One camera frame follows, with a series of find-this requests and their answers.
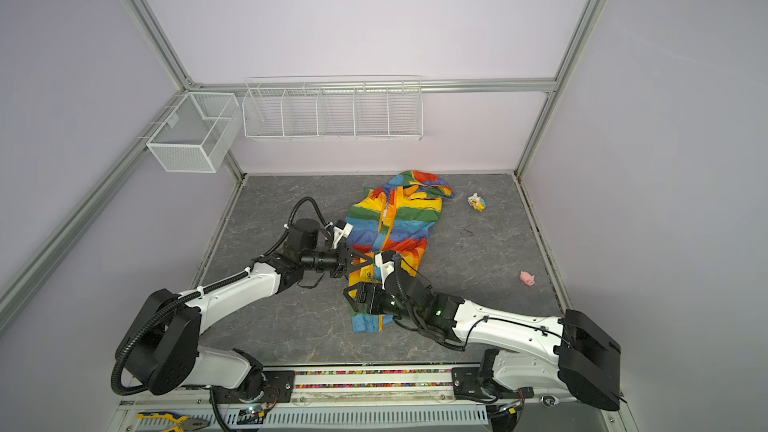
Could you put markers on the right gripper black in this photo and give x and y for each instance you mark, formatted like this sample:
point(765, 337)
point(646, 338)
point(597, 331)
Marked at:
point(369, 289)

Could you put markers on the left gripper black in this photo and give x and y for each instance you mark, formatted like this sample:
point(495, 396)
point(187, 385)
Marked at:
point(344, 259)

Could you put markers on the rainbow striped jacket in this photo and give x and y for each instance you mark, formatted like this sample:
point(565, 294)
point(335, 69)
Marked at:
point(394, 221)

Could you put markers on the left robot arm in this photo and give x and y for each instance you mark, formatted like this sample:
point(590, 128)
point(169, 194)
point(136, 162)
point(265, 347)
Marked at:
point(161, 352)

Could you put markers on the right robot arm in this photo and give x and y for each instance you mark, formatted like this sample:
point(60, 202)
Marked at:
point(563, 356)

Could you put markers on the small yellow white toy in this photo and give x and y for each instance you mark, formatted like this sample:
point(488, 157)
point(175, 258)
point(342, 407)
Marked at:
point(476, 202)

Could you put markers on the small pink pig toy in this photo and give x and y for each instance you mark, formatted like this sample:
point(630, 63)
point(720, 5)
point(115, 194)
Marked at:
point(527, 278)

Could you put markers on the white mesh box basket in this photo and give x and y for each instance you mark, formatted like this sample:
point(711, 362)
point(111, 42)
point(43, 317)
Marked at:
point(198, 133)

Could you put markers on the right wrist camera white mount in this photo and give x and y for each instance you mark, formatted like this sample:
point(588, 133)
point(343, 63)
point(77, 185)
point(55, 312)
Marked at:
point(384, 267)

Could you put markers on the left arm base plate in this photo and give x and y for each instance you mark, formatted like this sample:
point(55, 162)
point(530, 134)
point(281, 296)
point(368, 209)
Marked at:
point(269, 386)

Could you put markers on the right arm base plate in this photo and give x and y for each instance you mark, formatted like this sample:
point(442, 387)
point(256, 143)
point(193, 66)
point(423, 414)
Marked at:
point(476, 384)

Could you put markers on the white slotted cable duct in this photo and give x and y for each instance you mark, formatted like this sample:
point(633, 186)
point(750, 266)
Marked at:
point(386, 417)

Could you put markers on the white wire basket long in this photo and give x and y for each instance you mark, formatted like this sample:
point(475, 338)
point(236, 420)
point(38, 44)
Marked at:
point(333, 107)

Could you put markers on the yellow handled pliers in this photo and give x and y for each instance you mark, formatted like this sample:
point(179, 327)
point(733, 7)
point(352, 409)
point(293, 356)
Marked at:
point(180, 423)

